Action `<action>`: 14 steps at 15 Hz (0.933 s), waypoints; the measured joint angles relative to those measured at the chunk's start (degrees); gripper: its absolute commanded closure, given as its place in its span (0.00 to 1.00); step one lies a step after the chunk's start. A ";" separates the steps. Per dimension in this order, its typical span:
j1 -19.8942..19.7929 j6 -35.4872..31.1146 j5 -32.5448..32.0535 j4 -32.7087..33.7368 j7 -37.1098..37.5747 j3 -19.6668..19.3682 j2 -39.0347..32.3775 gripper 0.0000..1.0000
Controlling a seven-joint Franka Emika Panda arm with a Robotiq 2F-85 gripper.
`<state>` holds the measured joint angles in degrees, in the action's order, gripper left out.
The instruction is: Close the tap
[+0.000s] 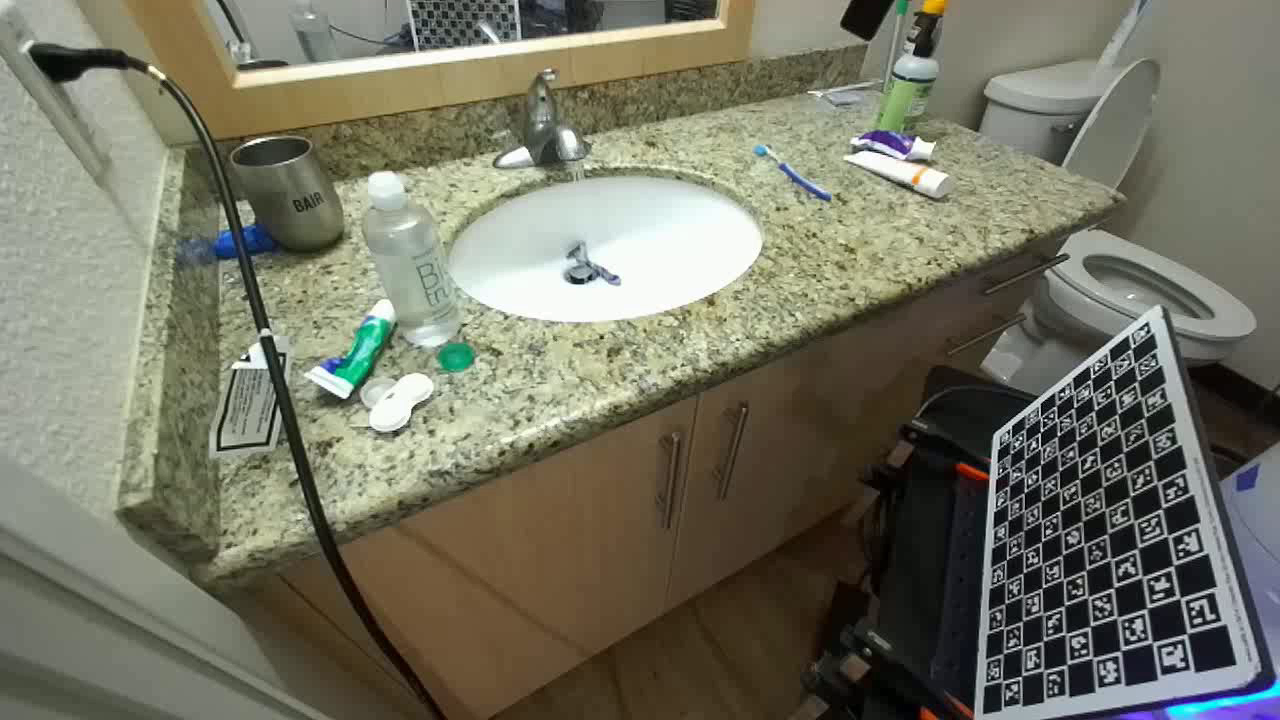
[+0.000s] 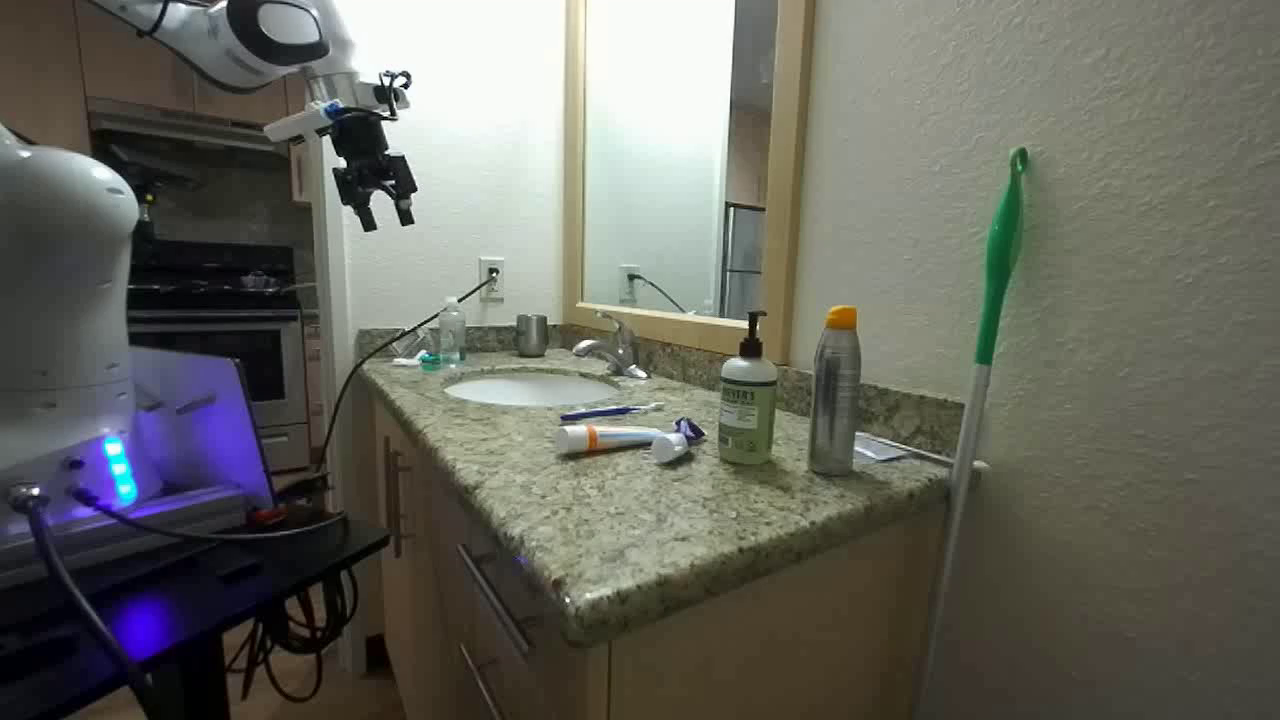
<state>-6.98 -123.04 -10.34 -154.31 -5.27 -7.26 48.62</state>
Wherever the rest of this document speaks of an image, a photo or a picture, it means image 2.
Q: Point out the clear plastic water bottle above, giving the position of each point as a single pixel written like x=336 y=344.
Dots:
x=452 y=337

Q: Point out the flat paper packet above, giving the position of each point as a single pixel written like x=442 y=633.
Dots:
x=885 y=451

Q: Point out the white toothpaste tube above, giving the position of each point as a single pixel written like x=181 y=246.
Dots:
x=605 y=437

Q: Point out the silver spray can orange cap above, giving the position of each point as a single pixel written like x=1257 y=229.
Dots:
x=835 y=403

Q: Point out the white wall outlet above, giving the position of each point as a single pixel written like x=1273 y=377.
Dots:
x=495 y=276

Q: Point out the purple and white tube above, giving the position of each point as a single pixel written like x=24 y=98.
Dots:
x=682 y=437

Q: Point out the wooden framed mirror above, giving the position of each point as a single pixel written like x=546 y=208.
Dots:
x=657 y=160

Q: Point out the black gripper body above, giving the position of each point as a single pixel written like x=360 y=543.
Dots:
x=367 y=149

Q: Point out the black robot cart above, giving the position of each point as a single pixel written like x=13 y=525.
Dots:
x=201 y=586

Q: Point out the chrome sink faucet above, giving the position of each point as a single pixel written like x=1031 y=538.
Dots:
x=616 y=348

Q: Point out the white oval sink basin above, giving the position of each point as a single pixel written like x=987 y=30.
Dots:
x=528 y=388

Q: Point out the green and white mop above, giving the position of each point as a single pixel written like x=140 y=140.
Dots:
x=997 y=267

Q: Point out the blue toothbrush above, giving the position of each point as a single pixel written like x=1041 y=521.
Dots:
x=603 y=409

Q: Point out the stainless steel oven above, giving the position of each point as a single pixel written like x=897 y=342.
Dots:
x=223 y=363

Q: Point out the wooden vanity cabinet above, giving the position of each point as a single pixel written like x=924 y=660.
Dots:
x=745 y=654

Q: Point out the green soap pump bottle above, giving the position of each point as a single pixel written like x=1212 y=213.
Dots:
x=745 y=406

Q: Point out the silver wrist camera bar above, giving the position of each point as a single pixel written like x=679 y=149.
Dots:
x=301 y=123

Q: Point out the stainless steel cup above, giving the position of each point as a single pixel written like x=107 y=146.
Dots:
x=528 y=332

